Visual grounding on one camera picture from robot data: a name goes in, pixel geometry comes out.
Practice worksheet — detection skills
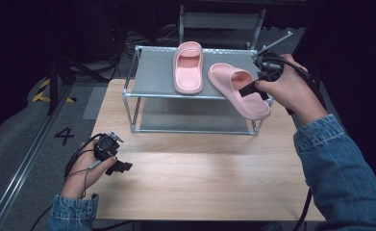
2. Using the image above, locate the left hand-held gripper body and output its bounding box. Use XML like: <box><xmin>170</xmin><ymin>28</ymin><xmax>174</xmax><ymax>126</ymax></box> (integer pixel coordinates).
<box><xmin>93</xmin><ymin>131</ymin><xmax>125</xmax><ymax>162</ymax></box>

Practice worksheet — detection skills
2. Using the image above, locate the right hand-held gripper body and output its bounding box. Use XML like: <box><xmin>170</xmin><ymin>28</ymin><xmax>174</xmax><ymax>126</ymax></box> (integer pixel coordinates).
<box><xmin>252</xmin><ymin>30</ymin><xmax>294</xmax><ymax>83</ymax></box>

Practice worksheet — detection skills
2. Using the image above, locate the pink foam slipper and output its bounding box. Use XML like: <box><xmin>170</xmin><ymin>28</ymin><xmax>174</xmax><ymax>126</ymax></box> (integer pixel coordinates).
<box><xmin>207</xmin><ymin>62</ymin><xmax>272</xmax><ymax>121</ymax></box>
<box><xmin>172</xmin><ymin>40</ymin><xmax>205</xmax><ymax>96</ymax></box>

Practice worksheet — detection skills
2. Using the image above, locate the grey metal shoe rack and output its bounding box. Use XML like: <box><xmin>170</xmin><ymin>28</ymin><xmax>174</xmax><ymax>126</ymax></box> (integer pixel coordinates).
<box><xmin>122</xmin><ymin>45</ymin><xmax>275</xmax><ymax>136</ymax></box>

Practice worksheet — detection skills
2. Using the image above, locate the person's right hand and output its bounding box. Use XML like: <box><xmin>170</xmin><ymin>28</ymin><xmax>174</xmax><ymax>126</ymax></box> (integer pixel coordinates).
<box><xmin>255</xmin><ymin>53</ymin><xmax>329</xmax><ymax>127</ymax></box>

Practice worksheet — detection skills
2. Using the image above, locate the person's left hand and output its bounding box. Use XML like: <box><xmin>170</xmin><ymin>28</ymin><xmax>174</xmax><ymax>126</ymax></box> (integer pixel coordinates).
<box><xmin>60</xmin><ymin>139</ymin><xmax>118</xmax><ymax>200</ymax></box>

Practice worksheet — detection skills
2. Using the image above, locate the yellow black floor tape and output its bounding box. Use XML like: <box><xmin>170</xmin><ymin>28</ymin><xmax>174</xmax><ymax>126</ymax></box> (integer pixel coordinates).
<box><xmin>31</xmin><ymin>78</ymin><xmax>78</xmax><ymax>104</ymax></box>

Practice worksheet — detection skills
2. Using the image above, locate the black tripod stand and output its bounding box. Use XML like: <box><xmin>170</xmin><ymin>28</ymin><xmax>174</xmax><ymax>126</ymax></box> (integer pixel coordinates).
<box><xmin>44</xmin><ymin>3</ymin><xmax>111</xmax><ymax>117</ymax></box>

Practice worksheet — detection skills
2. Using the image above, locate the thin grey cable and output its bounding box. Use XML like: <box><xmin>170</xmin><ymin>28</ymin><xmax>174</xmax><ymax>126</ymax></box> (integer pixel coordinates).
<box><xmin>64</xmin><ymin>159</ymin><xmax>103</xmax><ymax>197</ymax></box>

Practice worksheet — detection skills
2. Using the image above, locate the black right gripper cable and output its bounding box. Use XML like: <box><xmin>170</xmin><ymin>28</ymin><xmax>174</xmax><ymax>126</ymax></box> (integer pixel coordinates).
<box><xmin>264</xmin><ymin>55</ymin><xmax>328</xmax><ymax>231</ymax></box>

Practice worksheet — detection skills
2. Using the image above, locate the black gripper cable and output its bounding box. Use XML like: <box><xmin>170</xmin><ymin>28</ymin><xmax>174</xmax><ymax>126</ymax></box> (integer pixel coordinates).
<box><xmin>63</xmin><ymin>132</ymin><xmax>104</xmax><ymax>179</ymax></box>
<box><xmin>264</xmin><ymin>55</ymin><xmax>328</xmax><ymax>231</ymax></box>

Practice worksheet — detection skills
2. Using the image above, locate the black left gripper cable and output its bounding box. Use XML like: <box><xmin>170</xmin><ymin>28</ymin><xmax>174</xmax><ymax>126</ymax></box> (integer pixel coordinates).
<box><xmin>63</xmin><ymin>132</ymin><xmax>104</xmax><ymax>179</ymax></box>

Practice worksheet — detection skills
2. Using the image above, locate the grey metal frame stand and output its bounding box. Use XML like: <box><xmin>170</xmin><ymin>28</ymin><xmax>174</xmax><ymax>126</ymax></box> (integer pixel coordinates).
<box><xmin>178</xmin><ymin>4</ymin><xmax>267</xmax><ymax>51</ymax></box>

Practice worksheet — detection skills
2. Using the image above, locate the metal floor rail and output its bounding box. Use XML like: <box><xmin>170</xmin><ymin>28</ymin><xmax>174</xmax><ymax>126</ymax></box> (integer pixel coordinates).
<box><xmin>0</xmin><ymin>85</ymin><xmax>75</xmax><ymax>231</ymax></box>

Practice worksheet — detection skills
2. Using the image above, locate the black floor cable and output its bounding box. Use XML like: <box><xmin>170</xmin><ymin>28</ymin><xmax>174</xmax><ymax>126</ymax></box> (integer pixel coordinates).
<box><xmin>29</xmin><ymin>204</ymin><xmax>54</xmax><ymax>231</ymax></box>

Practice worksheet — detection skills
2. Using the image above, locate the bundle of dark cables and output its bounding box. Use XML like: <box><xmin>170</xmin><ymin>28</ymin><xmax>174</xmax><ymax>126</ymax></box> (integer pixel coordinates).
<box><xmin>110</xmin><ymin>13</ymin><xmax>181</xmax><ymax>81</ymax></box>

